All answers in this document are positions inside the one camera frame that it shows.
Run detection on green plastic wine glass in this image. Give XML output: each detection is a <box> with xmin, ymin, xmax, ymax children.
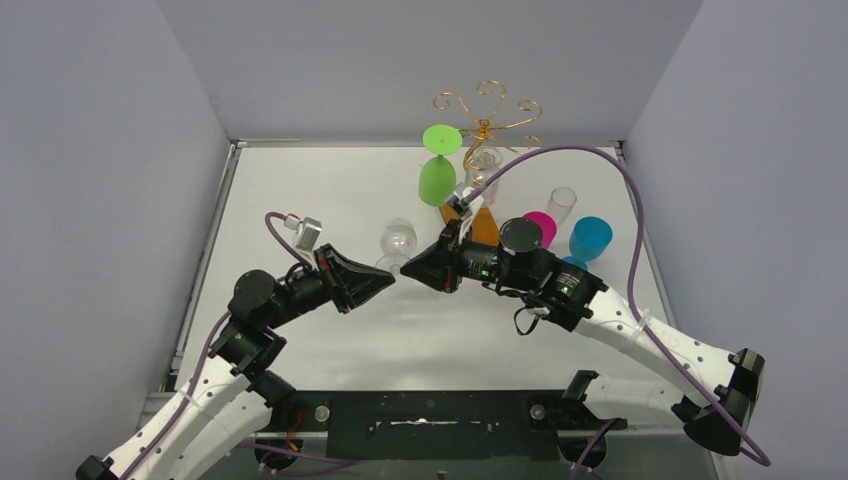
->
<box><xmin>418</xmin><ymin>124</ymin><xmax>463</xmax><ymax>207</ymax></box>

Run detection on clear round wine glass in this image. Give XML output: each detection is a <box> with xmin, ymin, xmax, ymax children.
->
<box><xmin>375</xmin><ymin>218</ymin><xmax>418</xmax><ymax>276</ymax></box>

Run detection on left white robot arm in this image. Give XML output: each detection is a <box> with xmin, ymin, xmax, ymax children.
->
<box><xmin>75</xmin><ymin>244</ymin><xmax>395</xmax><ymax>479</ymax></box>

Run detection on gold wire glass rack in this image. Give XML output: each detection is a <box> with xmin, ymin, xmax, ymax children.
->
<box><xmin>432</xmin><ymin>79</ymin><xmax>545</xmax><ymax>246</ymax></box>

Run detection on pink plastic wine glass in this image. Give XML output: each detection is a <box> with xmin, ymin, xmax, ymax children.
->
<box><xmin>523</xmin><ymin>211</ymin><xmax>558</xmax><ymax>249</ymax></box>

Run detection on clear tall flute glass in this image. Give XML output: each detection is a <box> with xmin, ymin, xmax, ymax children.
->
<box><xmin>545</xmin><ymin>187</ymin><xmax>577</xmax><ymax>225</ymax></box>

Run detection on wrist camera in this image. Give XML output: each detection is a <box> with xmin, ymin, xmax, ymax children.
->
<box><xmin>445</xmin><ymin>184</ymin><xmax>484</xmax><ymax>243</ymax></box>
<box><xmin>284</xmin><ymin>213</ymin><xmax>323</xmax><ymax>252</ymax></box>

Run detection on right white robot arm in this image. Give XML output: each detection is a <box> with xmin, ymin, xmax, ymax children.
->
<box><xmin>400</xmin><ymin>218</ymin><xmax>765</xmax><ymax>456</ymax></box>

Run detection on blue plastic wine glass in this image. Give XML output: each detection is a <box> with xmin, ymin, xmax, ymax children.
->
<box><xmin>563</xmin><ymin>216</ymin><xmax>613</xmax><ymax>269</ymax></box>

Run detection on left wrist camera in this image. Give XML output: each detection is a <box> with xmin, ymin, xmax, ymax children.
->
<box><xmin>284</xmin><ymin>213</ymin><xmax>323</xmax><ymax>252</ymax></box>

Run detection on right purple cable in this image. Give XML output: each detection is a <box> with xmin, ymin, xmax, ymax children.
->
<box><xmin>463</xmin><ymin>145</ymin><xmax>773</xmax><ymax>468</ymax></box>

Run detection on clear patterned wine glass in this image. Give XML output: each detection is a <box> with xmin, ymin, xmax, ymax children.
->
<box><xmin>464</xmin><ymin>146</ymin><xmax>503</xmax><ymax>189</ymax></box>

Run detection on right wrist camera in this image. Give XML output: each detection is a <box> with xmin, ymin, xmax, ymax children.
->
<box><xmin>445</xmin><ymin>184</ymin><xmax>484</xmax><ymax>243</ymax></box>

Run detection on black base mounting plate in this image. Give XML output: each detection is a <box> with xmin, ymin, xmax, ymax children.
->
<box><xmin>242</xmin><ymin>390</ymin><xmax>627</xmax><ymax>475</ymax></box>

